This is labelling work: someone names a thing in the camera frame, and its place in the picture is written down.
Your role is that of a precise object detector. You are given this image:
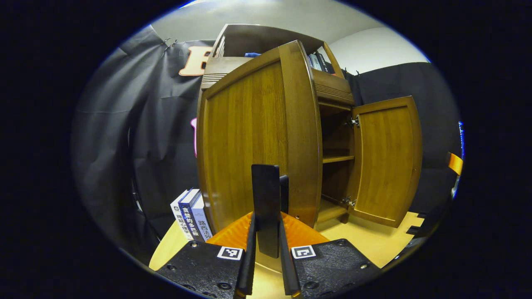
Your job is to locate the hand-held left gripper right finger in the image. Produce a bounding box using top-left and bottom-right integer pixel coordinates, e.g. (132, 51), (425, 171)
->
(278, 211), (381, 299)

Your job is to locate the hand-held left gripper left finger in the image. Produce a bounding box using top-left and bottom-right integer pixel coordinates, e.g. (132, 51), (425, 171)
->
(155, 211), (258, 299)

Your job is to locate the wooden cabinet door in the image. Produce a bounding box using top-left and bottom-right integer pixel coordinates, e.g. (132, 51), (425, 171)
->
(195, 39), (324, 259)
(347, 96), (423, 228)

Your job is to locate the wooden double-door shoe cabinet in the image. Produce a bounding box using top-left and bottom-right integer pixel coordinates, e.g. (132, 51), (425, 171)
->
(199, 24), (359, 227)

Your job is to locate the navy yellow-lettered paperback book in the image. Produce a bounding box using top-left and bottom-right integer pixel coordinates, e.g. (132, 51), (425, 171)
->
(179, 188), (205, 242)

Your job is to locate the black shelf book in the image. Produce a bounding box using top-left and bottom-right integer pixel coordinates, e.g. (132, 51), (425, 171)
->
(318, 51), (335, 74)

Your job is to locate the black backdrop cloth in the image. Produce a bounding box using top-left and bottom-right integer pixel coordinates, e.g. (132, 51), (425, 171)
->
(71, 25), (463, 266)

